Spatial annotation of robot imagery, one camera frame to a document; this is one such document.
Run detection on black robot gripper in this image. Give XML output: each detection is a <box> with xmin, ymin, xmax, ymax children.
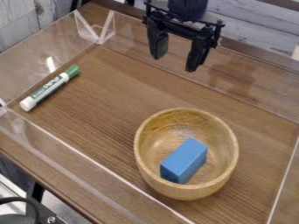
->
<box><xmin>144</xmin><ymin>0</ymin><xmax>226</xmax><ymax>73</ymax></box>

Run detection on blue rectangular block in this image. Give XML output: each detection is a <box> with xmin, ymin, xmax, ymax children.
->
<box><xmin>161</xmin><ymin>137</ymin><xmax>209</xmax><ymax>184</ymax></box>

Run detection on brown wooden bowl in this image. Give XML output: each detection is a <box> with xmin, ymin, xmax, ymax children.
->
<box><xmin>134</xmin><ymin>108</ymin><xmax>239</xmax><ymax>200</ymax></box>

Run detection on green white marker pen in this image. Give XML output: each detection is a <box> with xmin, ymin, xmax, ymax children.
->
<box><xmin>20</xmin><ymin>65</ymin><xmax>80</xmax><ymax>112</ymax></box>

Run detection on black metal table leg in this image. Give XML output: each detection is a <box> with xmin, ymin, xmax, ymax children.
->
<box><xmin>31</xmin><ymin>182</ymin><xmax>44</xmax><ymax>202</ymax></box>

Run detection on black base with bolt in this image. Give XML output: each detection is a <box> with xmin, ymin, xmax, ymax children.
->
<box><xmin>26</xmin><ymin>203</ymin><xmax>68</xmax><ymax>224</ymax></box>

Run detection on clear acrylic corner bracket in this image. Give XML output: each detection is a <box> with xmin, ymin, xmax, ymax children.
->
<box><xmin>74</xmin><ymin>10</ymin><xmax>116</xmax><ymax>45</ymax></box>

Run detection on black cable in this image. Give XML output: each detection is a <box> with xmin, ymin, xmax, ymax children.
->
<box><xmin>0</xmin><ymin>196</ymin><xmax>43</xmax><ymax>224</ymax></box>

